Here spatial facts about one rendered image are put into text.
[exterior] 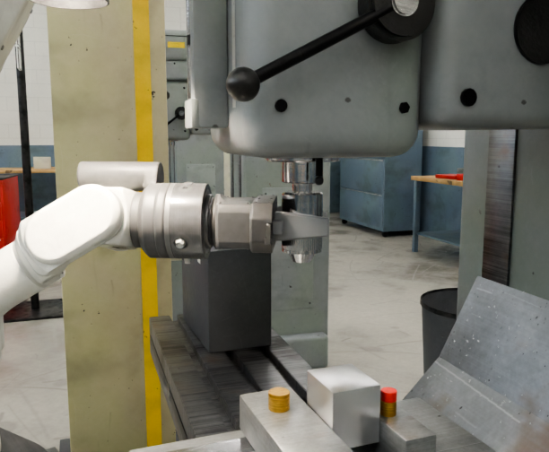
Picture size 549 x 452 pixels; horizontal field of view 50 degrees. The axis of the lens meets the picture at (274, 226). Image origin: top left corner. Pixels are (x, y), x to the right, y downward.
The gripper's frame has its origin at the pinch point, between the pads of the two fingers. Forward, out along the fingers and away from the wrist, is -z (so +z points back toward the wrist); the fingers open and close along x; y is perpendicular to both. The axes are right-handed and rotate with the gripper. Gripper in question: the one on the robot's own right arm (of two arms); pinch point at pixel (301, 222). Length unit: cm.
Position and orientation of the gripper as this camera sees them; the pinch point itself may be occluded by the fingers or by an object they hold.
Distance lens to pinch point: 68.8
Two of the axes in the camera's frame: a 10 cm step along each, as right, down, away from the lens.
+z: -10.0, -0.2, 0.5
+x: 0.5, -1.5, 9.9
